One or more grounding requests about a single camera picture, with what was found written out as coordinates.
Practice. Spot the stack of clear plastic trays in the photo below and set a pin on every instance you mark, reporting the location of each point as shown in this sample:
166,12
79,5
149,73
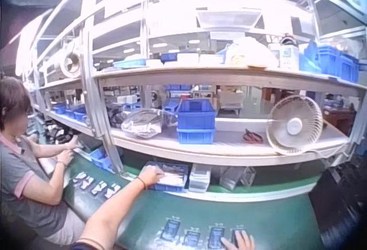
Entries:
199,179

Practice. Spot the clear plastic box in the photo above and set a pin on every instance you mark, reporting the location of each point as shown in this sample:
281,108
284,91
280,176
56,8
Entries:
229,179
249,175

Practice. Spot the flat blue tray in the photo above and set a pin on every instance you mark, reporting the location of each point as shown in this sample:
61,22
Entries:
130,63

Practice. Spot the person's left hand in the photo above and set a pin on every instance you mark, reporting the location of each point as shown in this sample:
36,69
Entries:
150,175

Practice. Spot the small blue bins under shelf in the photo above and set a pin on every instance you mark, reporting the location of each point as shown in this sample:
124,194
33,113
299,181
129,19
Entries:
101,158

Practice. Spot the grey metal shelf rack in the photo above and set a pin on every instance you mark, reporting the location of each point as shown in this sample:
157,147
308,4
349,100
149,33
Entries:
177,76

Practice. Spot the white plastic bag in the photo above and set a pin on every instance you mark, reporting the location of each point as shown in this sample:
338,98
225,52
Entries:
249,52

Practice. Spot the white flat boxes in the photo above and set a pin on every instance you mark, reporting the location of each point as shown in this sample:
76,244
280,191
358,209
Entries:
199,58

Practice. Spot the person's right hand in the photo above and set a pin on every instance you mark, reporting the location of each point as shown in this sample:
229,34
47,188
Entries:
243,242

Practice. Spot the black machine cover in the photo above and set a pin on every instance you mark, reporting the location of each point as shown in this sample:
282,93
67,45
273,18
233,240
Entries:
341,201

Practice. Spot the person's right fingers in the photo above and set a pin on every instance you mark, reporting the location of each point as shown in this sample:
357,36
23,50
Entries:
241,235

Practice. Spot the heap of white parts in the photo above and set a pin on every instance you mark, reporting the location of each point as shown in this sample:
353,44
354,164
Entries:
173,179

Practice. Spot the person's left fingers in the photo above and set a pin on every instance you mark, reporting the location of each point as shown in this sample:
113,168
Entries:
159,174

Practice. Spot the blue stacked crates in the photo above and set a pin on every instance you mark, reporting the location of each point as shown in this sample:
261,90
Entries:
329,62

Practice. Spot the white canister green label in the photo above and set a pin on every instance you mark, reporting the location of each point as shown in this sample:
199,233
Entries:
288,58

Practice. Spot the heap of black parts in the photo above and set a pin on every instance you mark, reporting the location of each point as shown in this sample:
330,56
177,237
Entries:
57,135

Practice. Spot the low blue storage bin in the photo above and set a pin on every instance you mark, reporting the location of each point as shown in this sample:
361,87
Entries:
195,136

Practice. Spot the row of blue shelf bins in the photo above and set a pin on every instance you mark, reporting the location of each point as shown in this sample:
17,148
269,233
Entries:
71,113

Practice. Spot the white desk fan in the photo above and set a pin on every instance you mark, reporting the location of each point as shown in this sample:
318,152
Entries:
294,125

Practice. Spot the blue parts tray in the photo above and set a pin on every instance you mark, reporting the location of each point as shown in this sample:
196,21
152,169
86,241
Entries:
177,188

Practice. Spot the clear plastic bag of parts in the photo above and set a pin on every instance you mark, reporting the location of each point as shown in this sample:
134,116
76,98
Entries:
142,125

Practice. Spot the white tape roll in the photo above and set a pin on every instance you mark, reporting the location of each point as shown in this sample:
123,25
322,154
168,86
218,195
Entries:
70,63

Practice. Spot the black product packet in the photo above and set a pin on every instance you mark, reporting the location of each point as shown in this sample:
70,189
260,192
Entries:
215,237
191,239
169,231
233,230

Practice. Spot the large blue storage bin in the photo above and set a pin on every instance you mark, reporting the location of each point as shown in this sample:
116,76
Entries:
195,119

